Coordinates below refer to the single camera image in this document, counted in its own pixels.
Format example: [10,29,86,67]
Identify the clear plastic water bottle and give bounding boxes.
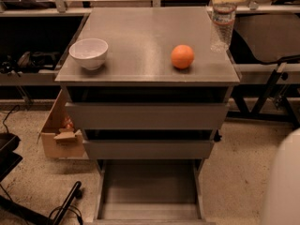
[211,3,236,53]

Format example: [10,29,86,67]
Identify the grey drawer cabinet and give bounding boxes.
[54,6,242,161]

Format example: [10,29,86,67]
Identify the grey top drawer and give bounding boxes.
[66,85,228,130]

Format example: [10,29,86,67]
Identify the grey middle drawer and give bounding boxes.
[83,129,214,159]

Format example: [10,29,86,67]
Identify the grey open bottom drawer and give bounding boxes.
[93,159,215,225]

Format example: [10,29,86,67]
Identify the dark chair seat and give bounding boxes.
[230,13,300,64]

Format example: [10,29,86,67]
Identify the orange fruit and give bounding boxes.
[171,45,194,69]

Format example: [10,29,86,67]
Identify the white ceramic bowl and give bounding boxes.
[68,38,109,70]

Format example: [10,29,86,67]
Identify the black headphones on shelf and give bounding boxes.
[17,52,60,73]

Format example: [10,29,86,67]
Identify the brown cardboard box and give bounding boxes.
[39,91,85,158]

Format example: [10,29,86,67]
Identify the black chair base leg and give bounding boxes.
[48,181,83,225]

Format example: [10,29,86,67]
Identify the black equipment at left edge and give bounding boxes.
[0,133,23,182]

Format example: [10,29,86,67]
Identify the black floor cable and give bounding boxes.
[48,205,84,225]

